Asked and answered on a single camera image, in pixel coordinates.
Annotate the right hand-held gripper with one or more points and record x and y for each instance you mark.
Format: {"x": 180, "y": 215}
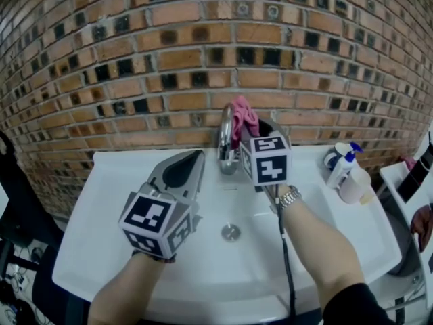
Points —
{"x": 270, "y": 161}

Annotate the white plastic cup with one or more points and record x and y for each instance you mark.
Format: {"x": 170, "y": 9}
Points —
{"x": 355, "y": 185}

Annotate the white shelf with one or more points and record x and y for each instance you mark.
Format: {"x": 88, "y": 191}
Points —
{"x": 392, "y": 178}

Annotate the black office chair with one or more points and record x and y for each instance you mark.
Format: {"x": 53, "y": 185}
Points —
{"x": 20, "y": 215}

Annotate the black tumbler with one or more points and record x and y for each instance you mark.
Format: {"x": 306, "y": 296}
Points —
{"x": 425, "y": 162}

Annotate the pale soap bar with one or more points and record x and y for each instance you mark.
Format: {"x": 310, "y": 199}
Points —
{"x": 367, "y": 198}

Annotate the chrome faucet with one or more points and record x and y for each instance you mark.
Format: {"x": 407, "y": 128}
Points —
{"x": 226, "y": 141}

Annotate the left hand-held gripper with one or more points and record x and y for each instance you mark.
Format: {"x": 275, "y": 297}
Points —
{"x": 145, "y": 215}

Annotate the metal sink drain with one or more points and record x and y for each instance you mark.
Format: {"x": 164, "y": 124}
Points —
{"x": 231, "y": 231}

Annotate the pink cloth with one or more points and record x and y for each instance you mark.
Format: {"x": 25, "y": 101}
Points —
{"x": 242, "y": 113}

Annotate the silver wristwatch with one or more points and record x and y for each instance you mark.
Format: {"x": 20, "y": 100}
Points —
{"x": 289, "y": 197}

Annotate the white blue pump bottle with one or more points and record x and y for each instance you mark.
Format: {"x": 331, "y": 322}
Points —
{"x": 340, "y": 168}

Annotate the black right sleeve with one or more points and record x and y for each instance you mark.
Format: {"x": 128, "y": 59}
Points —
{"x": 358, "y": 306}

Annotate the white sink basin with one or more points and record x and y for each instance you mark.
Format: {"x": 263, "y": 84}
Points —
{"x": 111, "y": 198}

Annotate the person's right forearm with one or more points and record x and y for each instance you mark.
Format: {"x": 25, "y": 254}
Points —
{"x": 321, "y": 249}

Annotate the white toilet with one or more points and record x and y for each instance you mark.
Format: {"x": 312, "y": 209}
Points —
{"x": 404, "y": 249}

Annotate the person's left forearm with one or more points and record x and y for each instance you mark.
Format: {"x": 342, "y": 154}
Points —
{"x": 125, "y": 289}

